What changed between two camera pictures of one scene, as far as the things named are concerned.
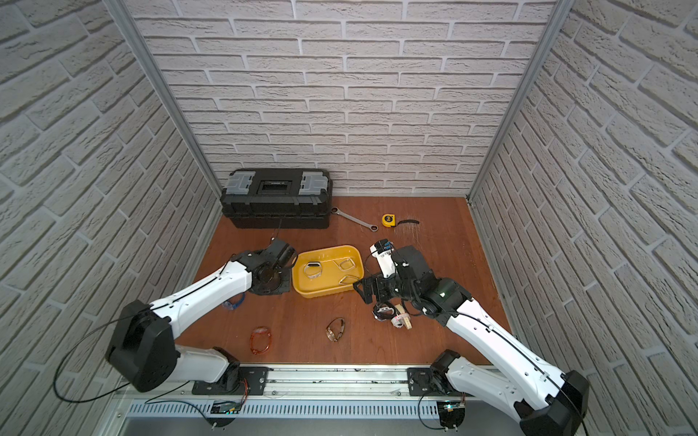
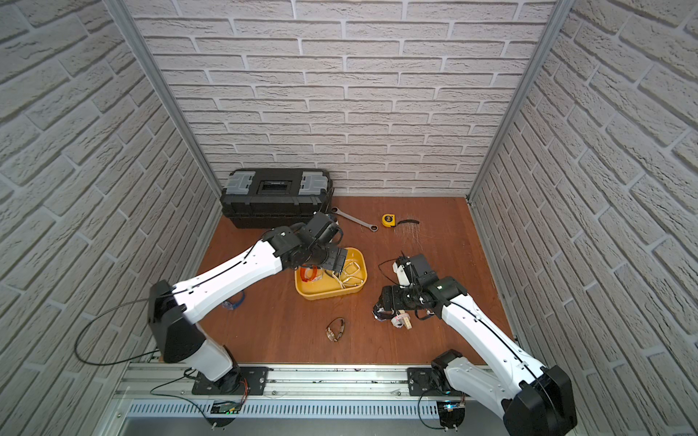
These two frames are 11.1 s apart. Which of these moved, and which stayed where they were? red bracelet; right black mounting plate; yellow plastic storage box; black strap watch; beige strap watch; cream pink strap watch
Moved: beige strap watch; red bracelet
Stayed: yellow plastic storage box; right black mounting plate; black strap watch; cream pink strap watch
